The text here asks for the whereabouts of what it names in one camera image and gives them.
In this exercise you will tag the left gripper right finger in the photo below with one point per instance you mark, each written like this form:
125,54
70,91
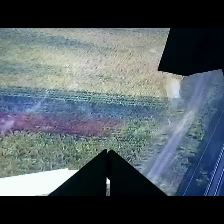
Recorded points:
130,181

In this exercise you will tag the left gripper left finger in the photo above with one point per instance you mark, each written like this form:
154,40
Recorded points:
88,180

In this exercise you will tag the black garment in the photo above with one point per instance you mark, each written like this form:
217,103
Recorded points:
193,50

